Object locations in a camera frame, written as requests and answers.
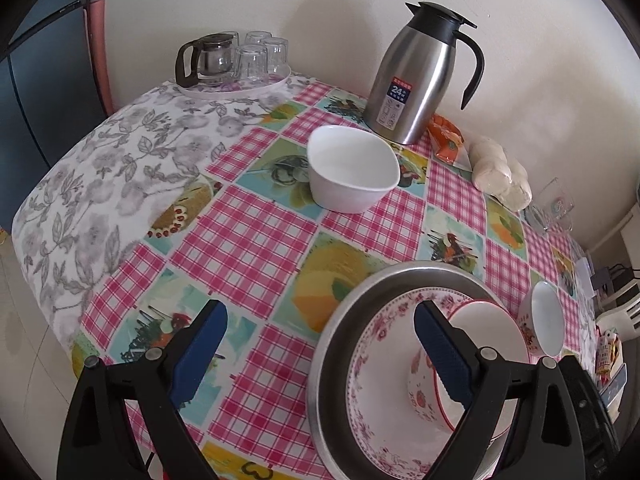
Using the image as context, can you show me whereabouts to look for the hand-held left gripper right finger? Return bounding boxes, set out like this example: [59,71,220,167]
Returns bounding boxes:
[413,299,587,480]

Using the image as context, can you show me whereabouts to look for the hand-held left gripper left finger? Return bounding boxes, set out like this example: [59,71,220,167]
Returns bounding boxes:
[56,299,229,480]

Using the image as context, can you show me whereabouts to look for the strawberry print bowl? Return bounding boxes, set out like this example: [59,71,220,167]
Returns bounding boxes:
[406,300,532,433]

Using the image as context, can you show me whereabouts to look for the pink floral rimmed plate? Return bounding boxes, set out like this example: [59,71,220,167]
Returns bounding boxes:
[346,286,533,480]

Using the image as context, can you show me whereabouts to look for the round stainless steel plate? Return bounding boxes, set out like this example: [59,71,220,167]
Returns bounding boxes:
[308,261,516,480]

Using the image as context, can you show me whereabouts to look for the pale blue round bowl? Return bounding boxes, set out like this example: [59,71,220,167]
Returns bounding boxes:
[516,280,565,358]

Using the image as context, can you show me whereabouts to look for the colourful snack packet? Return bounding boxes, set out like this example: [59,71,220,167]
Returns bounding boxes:
[595,325,623,376]

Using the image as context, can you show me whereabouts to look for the pink plaid fruit tablecloth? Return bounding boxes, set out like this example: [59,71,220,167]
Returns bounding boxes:
[70,82,601,480]

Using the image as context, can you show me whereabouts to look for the cream plastic rack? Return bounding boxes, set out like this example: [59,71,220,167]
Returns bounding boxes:
[592,210,640,341]

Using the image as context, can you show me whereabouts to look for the black charger adapter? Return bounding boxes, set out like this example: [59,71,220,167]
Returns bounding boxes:
[590,267,618,291]

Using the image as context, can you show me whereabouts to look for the white power strip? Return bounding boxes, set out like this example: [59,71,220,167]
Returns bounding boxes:
[572,255,596,301]

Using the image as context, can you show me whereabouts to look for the printed glass mug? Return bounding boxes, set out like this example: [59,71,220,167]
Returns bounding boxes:
[537,177,576,233]

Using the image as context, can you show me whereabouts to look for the white buns plastic pack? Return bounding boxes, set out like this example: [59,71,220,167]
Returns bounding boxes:
[467,135,533,211]

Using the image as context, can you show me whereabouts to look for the white square bowl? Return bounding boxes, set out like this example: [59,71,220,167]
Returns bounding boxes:
[306,125,401,215]

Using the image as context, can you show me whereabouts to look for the orange snack packet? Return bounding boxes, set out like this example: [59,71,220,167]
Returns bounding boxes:
[427,114,473,168]

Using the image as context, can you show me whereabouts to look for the grey floral tablecloth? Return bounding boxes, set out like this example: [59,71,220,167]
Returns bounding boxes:
[11,74,321,356]

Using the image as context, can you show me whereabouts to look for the white round tray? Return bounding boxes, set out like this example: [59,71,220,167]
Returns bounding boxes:
[174,62,293,98]

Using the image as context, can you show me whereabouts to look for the stainless steel thermos jug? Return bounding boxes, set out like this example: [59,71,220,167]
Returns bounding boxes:
[362,1,486,146]

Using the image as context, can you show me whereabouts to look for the blue cabinet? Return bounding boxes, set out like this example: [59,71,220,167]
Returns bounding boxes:
[0,0,113,233]

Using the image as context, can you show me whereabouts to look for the black cable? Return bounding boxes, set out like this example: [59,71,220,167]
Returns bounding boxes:
[607,262,640,281]

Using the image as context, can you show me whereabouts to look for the glass teapot black handle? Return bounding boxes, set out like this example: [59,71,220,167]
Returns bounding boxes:
[175,32,241,88]

